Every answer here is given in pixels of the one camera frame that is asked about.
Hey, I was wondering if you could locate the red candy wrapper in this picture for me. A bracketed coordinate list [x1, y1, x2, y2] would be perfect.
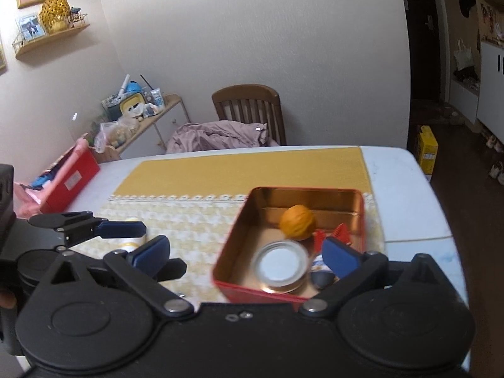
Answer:
[313, 223, 352, 254]

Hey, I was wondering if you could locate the round tin lid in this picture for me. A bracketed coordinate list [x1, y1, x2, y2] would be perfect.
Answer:
[250, 240, 309, 295]

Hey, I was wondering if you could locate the orange fruit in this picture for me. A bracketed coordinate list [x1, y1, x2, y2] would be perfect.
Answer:
[278, 205, 317, 241]

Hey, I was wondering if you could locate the red metal tin box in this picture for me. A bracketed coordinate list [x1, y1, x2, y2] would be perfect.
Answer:
[212, 187, 366, 307]

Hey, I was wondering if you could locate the yellow white cylinder bottle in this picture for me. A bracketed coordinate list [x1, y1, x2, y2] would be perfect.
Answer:
[119, 225, 148, 253]

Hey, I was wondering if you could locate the black clear tape measure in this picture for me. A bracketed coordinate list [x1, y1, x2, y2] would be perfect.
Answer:
[309, 261, 338, 291]

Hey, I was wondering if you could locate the red storage box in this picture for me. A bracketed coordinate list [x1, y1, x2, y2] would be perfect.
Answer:
[30, 147, 99, 213]

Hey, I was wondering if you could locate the yellow patterned tablecloth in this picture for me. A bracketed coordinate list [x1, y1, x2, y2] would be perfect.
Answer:
[69, 147, 384, 305]

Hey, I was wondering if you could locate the clear plastic bag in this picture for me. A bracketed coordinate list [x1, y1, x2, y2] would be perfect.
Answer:
[94, 116, 139, 154]

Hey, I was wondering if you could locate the white side cabinet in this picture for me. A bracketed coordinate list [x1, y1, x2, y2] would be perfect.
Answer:
[90, 94, 190, 164]

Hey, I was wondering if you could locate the pink cloth on chair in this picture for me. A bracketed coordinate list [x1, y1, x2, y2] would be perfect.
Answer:
[167, 120, 278, 154]

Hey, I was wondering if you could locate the yellow carton on floor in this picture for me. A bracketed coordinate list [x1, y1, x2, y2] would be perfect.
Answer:
[416, 125, 438, 175]

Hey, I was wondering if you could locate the blue yellow toy box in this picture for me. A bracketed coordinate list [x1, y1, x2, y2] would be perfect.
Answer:
[102, 80, 145, 121]

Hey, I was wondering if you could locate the wooden chair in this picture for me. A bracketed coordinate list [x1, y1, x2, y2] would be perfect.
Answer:
[212, 84, 287, 146]

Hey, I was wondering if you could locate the golden flower ornament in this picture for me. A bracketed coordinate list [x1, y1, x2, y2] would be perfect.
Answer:
[39, 0, 70, 34]

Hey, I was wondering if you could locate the wooden wall shelf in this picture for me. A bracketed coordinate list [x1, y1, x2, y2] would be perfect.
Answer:
[12, 14, 90, 59]

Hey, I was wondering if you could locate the small photo frame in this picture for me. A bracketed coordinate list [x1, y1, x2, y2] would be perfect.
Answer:
[17, 14, 46, 42]

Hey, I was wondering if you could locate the white wall cabinet unit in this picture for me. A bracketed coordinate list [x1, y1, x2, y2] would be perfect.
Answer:
[448, 0, 504, 143]

